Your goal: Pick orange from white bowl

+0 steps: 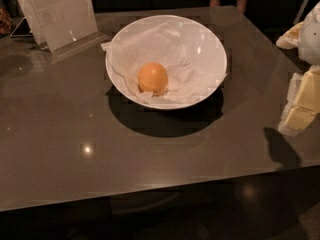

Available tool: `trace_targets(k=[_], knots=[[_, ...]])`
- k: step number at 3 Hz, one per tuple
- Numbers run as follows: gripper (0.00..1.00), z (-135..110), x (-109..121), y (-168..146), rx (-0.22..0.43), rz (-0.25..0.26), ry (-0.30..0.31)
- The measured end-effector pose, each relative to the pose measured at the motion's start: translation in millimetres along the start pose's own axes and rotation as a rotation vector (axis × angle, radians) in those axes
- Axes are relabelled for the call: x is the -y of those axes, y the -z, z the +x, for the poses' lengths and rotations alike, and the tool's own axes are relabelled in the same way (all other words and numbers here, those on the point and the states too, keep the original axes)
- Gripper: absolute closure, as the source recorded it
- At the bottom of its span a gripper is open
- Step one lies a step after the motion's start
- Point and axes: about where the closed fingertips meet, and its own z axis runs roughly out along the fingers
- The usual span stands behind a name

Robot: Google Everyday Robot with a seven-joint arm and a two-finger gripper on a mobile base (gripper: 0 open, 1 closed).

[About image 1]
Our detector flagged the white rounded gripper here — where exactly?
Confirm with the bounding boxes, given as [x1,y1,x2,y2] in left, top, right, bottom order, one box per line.
[276,2,320,136]

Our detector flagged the orange fruit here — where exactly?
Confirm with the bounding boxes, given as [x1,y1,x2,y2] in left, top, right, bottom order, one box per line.
[138,62,169,95]

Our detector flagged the white ceramic bowl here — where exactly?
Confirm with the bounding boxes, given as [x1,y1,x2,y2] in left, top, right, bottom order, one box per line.
[105,14,228,111]

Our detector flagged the white crumpled paper liner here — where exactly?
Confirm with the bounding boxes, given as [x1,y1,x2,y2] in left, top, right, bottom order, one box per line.
[100,20,228,105]

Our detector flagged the clear acrylic sign holder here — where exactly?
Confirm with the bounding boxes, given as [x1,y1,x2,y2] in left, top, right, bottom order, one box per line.
[17,0,105,57]

